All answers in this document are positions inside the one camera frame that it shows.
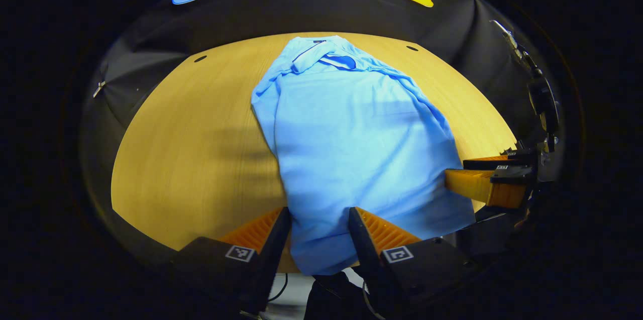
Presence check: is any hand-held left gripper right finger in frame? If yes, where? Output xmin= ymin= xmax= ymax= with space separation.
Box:
xmin=348 ymin=206 xmax=478 ymax=313

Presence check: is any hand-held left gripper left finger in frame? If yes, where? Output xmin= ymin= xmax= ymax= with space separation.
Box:
xmin=168 ymin=206 xmax=292 ymax=315

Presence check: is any light blue T-shirt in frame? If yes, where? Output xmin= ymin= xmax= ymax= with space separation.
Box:
xmin=251 ymin=35 xmax=477 ymax=276

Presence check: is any dark cloth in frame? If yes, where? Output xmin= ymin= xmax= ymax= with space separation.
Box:
xmin=303 ymin=271 xmax=385 ymax=320

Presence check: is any black backdrop cloth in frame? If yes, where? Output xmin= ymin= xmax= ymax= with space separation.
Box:
xmin=78 ymin=0 xmax=558 ymax=260

